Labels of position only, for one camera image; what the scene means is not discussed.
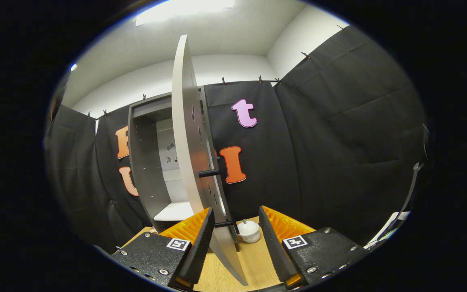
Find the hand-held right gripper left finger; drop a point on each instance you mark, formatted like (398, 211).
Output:
(201, 247)

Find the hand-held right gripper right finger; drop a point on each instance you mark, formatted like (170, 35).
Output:
(276, 247)

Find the beige cabinet door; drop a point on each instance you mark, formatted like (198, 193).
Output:
(185, 142)

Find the dark grey cabinet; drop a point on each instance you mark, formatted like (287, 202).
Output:
(148, 162)

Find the black backdrop cloth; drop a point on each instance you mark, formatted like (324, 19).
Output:
(339, 154)

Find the long ceiling light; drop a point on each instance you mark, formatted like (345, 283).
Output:
(185, 10)

